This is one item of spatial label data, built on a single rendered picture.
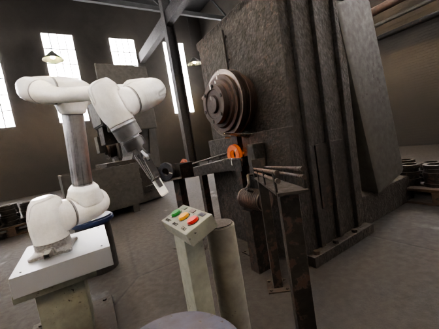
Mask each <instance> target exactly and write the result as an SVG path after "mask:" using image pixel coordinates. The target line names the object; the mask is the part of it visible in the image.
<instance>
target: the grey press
mask: <svg viewBox="0 0 439 329"><path fill-rule="evenodd" d="M94 65H95V72H96V75H97V79H98V80H99V79H102V78H109V79H111V80H112V81H113V82H115V83H116V84H124V83H125V82H126V81H127V80H133V79H138V78H147V77H148V75H147V70H146V67H138V66H129V65H111V64H101V63H95V64H94ZM88 108H89V113H90V116H91V121H92V124H93V128H94V129H95V130H97V134H98V136H96V137H95V138H94V140H95V146H96V150H97V154H98V153H106V152H107V151H106V146H107V145H113V144H117V143H118V141H117V140H116V138H115V136H114V135H113V133H112V132H111V130H110V129H109V127H108V126H107V125H106V124H105V123H104V122H103V121H102V119H101V118H100V117H99V115H98V114H97V112H96V110H95V109H94V107H93V105H92V103H91V104H90V105H88ZM134 118H135V119H136V122H137V123H138V125H139V127H140V129H141V130H142V132H141V133H139V134H141V135H142V136H143V138H144V139H145V141H146V143H145V145H143V146H142V147H143V148H144V149H145V150H146V151H147V152H148V153H149V154H150V155H151V158H152V160H153V162H154V164H155V166H156V167H159V166H160V164H161V163H160V158H159V149H158V145H157V136H156V131H155V128H157V124H156V120H155V113H154V108H151V109H149V110H147V111H145V112H140V113H137V114H135V115H134ZM120 144H121V148H122V154H123V156H122V157H123V158H122V161H116V162H112V163H105V164H97V165H95V167H96V168H102V169H103V168H105V167H108V166H116V165H128V164H129V163H138V162H137V160H136V159H135V156H134V155H135V154H134V152H133V151H131V152H129V153H128V152H126V150H125V148H124V147H123V146H122V145H123V142H120ZM138 167H139V171H140V177H141V178H142V188H143V191H144V197H145V202H147V201H149V200H153V199H157V198H160V197H162V196H161V195H160V194H159V192H158V191H157V189H156V188H155V185H152V186H149V187H146V186H148V185H151V184H153V182H152V181H151V179H149V178H148V176H147V175H146V173H145V172H144V171H143V169H142V167H141V166H140V165H139V163H138Z"/></svg>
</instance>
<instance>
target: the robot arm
mask: <svg viewBox="0 0 439 329"><path fill-rule="evenodd" d="M15 86H16V92H17V94H18V95H19V96H20V97H21V98H22V99H23V100H25V101H28V102H32V103H35V104H49V105H54V106H55V107H56V109H57V111H58V112H59V113H60V114H61V118H62V123H63V131H64V135H65V143H66V148H67V156H68V161H69V169H70V173H71V181H72V185H71V186H70V187H69V189H68V193H67V198H66V199H64V200H62V199H61V198H60V197H59V196H57V195H43V196H40V197H37V198H34V199H33V200H31V202H30V203H29V205H28V207H27V211H26V222H27V229H28V232H29V235H30V238H31V241H32V242H33V247H34V251H35V252H34V253H33V255H32V256H31V257H30V258H28V260H27V262H28V263H31V262H35V261H37V260H40V259H44V260H46V259H49V258H51V257H52V256H55V255H59V254H62V253H68V252H70V251H72V250H73V245H74V243H75V241H76V240H77V239H78V237H77V236H73V237H71V235H70V232H69V230H70V229H72V228H73V227H75V226H77V225H81V224H84V223H87V222H88V221H91V220H93V219H95V218H97V217H98V216H100V215H102V214H103V213H104V212H105V211H106V210H107V209H108V207H109V205H110V199H109V196H108V195H107V193H106V192H105V191H104V190H102V189H100V188H99V186H98V185H97V184H96V183H95V182H94V181H93V179H92V173H91V164H90V159H89V149H88V139H87V134H86V124H85V119H84V114H85V113H86V111H87V107H88V105H90V104H91V103H92V105H93V107H94V109H95V110H96V112H97V114H98V115H99V117H100V118H101V119H102V121H103V122H104V123H105V124H106V125H107V126H108V127H109V129H110V130H111V132H112V133H113V135H114V136H115V138H116V140H117V141H118V142H119V143H120V142H123V145H122V146H123V147H124V148H125V150H126V152H128V153H129V152H131V151H133V152H134V154H135V155H134V156H135V159H136V160H137V162H138V163H139V165H140V166H141V167H142V169H143V171H144V172H145V173H146V175H147V176H148V178H149V179H151V181H152V182H153V184H154V185H155V188H156V189H157V191H158V192H159V194H160V195H161V196H164V195H166V194H167V193H168V190H167V188H166V187H165V185H164V183H163V182H162V180H161V178H160V174H159V172H158V170H157V168H156V166H155V164H154V162H153V160H152V158H151V155H150V154H149V153H148V152H147V151H146V150H145V149H144V148H143V147H142V146H143V145H145V143H146V141H145V139H144V138H143V136H142V135H141V134H139V133H141V132H142V130H141V129H140V127H139V125H138V123H137V122H136V119H135V118H134V115H135V114H137V113H140V112H145V111H147V110H149V109H151V108H153V107H155V106H157V105H158V104H160V103H161V102H162V101H163V100H164V98H165V96H166V88H165V85H164V84H163V82H162V81H161V80H159V79H157V78H138V79H133V80H127V81H126V82H125V83H124V84H116V83H115V82H113V81H112V80H111V79H109V78H102V79H99V80H96V81H94V82H92V83H91V84H90V85H89V84H88V83H87V82H85V81H82V80H79V79H77V78H71V77H65V76H34V77H27V76H25V77H22V78H20V79H19V80H17V81H16V83H15Z"/></svg>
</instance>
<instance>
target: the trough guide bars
mask: <svg viewBox="0 0 439 329"><path fill-rule="evenodd" d="M264 168H266V169H263V168H253V175H254V179H255V174H257V179H258V182H259V176H261V177H263V182H264V187H265V185H266V181H265V178H266V179H268V180H270V181H273V185H274V192H275V195H276V193H277V192H278V189H277V183H280V182H281V180H280V179H278V178H276V176H277V175H283V177H284V181H285V182H287V180H286V176H289V177H292V178H298V179H301V180H302V188H305V189H307V185H306V179H307V176H306V175H305V173H304V171H305V170H306V168H305V167H304V166H264ZM268 168H272V170H269V169H268ZM274 169H280V170H282V172H280V171H278V170H274ZM254 170H256V171H257V172H256V171H254ZM285 170H294V171H300V173H301V174H294V173H289V172H285ZM258 171H260V172H262V173H259V172H258ZM264 172H265V173H267V175H266V174H265V173H264ZM268 174H272V176H269V175H268ZM275 175H276V176H275ZM276 196H277V195H276Z"/></svg>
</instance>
